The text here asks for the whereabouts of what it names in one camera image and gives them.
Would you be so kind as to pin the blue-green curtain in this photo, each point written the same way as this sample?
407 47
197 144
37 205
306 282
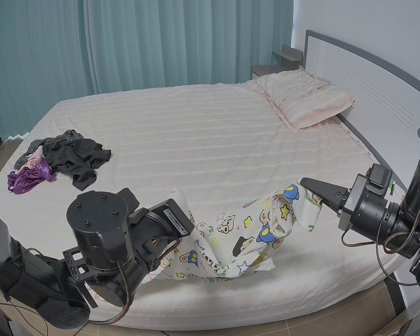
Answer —
143 37

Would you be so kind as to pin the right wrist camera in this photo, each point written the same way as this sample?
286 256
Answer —
379 177

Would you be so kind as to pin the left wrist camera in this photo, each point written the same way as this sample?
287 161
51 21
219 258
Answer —
129 198

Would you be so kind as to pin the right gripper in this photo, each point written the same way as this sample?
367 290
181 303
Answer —
362 208

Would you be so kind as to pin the grey bedside table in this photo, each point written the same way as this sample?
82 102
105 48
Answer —
271 68

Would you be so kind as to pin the pile of clothes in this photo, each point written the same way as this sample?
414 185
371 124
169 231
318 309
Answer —
73 156

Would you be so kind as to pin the white printed garment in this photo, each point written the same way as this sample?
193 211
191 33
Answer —
245 229

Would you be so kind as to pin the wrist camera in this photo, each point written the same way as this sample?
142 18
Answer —
379 177
129 198

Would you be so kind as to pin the cream pillow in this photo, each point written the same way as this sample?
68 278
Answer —
304 96

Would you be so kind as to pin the bed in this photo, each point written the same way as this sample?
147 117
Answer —
196 128

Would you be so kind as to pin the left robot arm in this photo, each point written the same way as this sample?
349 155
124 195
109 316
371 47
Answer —
98 222

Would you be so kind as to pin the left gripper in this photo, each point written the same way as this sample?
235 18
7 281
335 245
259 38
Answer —
173 219

